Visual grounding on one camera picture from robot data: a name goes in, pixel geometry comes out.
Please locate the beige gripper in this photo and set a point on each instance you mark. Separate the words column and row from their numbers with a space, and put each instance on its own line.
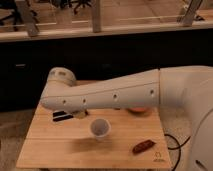
column 79, row 114

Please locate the black eraser block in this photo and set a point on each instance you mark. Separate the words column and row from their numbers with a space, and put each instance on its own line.
column 61, row 115

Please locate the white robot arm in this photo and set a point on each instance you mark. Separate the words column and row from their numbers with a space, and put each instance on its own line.
column 187, row 87

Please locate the orange bowl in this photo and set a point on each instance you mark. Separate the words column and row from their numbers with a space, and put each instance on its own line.
column 137, row 110

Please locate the black office chair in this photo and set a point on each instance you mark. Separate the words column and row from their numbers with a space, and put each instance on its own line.
column 79, row 3
column 10, row 5

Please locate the black office chair left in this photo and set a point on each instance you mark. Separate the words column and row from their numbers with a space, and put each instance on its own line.
column 10, row 5

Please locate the black cabinet wall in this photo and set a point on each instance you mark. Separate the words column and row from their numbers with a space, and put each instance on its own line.
column 24, row 65

